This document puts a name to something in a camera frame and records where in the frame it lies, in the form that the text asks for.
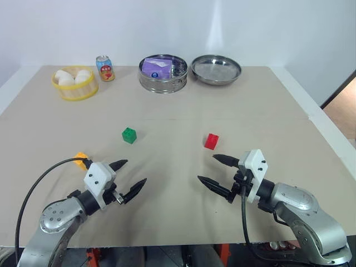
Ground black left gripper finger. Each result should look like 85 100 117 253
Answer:
108 159 129 174
122 178 147 205

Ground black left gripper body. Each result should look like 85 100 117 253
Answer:
102 181 126 206

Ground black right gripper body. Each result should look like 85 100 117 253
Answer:
226 166 253 204

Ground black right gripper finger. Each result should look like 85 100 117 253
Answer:
197 175 232 199
211 154 241 169

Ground red toy block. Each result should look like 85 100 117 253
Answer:
204 133 220 150

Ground green toy block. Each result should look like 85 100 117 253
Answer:
121 126 139 145

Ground yellow toy block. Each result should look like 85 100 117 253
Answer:
75 151 92 171

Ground beige table mat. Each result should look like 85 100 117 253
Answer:
0 65 324 122
0 116 349 249

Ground yellow bamboo steamer basket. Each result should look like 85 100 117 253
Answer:
51 65 100 102

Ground round steel plate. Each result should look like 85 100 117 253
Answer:
190 54 242 86

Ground round steel steamer pot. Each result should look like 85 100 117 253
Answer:
138 54 190 95

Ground blue orange drink can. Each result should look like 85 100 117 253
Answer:
95 55 116 82

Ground white steamed bun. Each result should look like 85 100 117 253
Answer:
57 76 76 87
74 70 92 85
53 70 72 83

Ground purple milk carton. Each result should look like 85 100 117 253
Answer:
142 57 174 80

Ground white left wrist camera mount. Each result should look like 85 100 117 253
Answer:
83 162 117 211

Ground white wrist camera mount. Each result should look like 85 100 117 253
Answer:
83 162 117 211
238 149 269 202

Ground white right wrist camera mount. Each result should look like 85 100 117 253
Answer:
238 149 269 202

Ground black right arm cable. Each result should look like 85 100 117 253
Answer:
240 182 253 246

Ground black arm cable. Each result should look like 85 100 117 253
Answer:
240 182 253 246
14 157 92 267

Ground orange metal frame post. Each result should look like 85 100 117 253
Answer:
85 246 101 267
219 243 231 267

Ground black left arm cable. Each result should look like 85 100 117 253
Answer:
14 157 92 267

